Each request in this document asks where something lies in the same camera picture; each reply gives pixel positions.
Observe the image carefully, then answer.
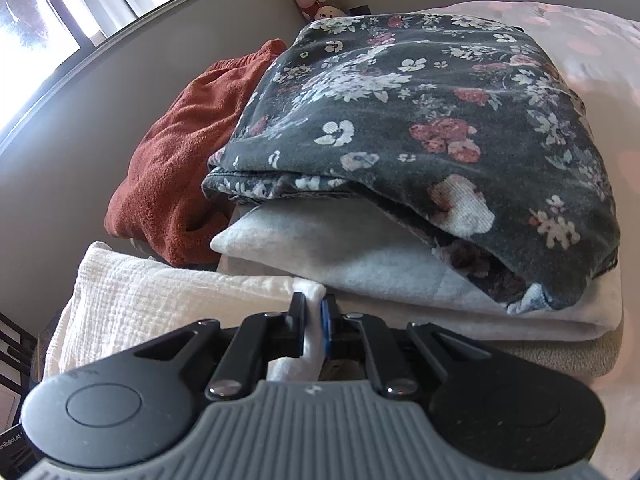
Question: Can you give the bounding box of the bed with pink-dotted sheet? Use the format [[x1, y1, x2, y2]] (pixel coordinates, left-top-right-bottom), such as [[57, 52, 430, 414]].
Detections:
[[415, 0, 640, 411]]

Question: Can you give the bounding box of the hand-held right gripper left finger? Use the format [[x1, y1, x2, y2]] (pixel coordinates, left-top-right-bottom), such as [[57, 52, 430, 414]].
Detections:
[[135, 291, 308, 401]]

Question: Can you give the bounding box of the beige folded towel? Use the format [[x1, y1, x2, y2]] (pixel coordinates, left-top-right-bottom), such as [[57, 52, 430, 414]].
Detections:
[[492, 329, 623, 382]]

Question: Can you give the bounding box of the dark floral garment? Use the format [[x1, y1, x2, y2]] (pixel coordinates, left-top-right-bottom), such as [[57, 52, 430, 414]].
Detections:
[[202, 12, 621, 313]]

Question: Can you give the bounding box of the window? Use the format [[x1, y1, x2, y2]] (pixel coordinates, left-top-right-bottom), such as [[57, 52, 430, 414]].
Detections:
[[0, 0, 247, 147]]

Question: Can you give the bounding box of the grey folded sweatshirt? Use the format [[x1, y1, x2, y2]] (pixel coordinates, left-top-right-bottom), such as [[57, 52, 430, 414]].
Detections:
[[210, 200, 511, 311]]

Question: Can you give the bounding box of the rust red towel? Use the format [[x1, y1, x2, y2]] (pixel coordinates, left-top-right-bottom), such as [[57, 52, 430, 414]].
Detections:
[[104, 39, 288, 267]]

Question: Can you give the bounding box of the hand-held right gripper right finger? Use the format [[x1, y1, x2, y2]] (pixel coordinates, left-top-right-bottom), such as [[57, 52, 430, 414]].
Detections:
[[320, 294, 493, 401]]

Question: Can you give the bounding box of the white crinkle shirt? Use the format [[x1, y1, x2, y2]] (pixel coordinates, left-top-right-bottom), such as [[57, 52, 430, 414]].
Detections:
[[42, 241, 328, 381]]

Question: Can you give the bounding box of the dark wooden furniture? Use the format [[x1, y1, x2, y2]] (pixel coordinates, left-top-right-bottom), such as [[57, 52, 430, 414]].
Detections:
[[0, 311, 38, 428]]

